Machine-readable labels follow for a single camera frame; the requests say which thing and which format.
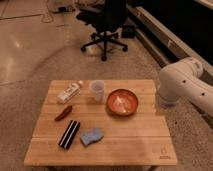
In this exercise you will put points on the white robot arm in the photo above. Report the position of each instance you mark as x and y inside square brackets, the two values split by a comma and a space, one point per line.
[182, 79]

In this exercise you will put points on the translucent plastic cup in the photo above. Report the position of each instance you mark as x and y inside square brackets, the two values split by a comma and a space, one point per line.
[97, 88]

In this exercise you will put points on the orange ceramic bowl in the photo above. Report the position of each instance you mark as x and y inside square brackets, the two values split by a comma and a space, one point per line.
[122, 102]

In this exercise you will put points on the black and white eraser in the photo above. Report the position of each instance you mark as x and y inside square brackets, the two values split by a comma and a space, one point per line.
[69, 134]

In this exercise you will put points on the white plastic bottle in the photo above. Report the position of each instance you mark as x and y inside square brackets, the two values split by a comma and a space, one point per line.
[65, 95]

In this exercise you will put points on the wooden table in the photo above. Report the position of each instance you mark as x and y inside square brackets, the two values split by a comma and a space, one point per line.
[142, 138]

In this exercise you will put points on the small black box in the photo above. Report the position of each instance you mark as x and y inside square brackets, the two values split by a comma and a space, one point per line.
[128, 31]

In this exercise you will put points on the black office chair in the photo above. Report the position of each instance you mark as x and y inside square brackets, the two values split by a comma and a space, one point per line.
[106, 18]

